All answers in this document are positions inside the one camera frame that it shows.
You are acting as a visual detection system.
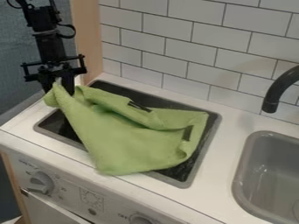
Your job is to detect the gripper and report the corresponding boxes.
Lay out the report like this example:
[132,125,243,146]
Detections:
[19,53,89,97]

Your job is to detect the toy sink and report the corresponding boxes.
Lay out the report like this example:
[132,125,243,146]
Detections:
[231,130,299,224]

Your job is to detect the toy stove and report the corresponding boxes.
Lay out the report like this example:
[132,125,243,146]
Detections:
[32,80,224,189]

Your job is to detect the tap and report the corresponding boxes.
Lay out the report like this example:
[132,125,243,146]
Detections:
[260,64,299,115]

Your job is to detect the green cloth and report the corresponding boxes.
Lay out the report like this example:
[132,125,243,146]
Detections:
[42,81,211,177]

